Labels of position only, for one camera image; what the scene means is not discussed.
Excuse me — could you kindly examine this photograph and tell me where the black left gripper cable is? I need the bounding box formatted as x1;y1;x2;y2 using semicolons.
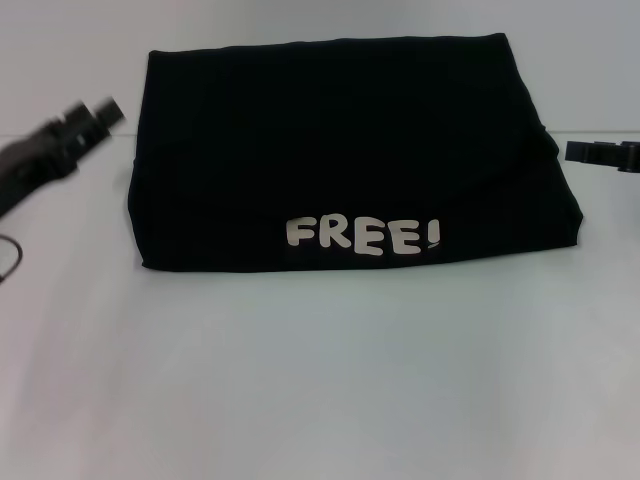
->
0;233;25;285

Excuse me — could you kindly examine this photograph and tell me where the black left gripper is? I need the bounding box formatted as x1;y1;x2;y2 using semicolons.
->
0;96;128;217

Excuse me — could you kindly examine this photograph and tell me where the black shirt with FREE print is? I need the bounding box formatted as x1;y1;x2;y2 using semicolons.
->
126;32;587;276

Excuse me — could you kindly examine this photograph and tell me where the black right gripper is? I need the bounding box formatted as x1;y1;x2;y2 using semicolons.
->
564;139;640;175

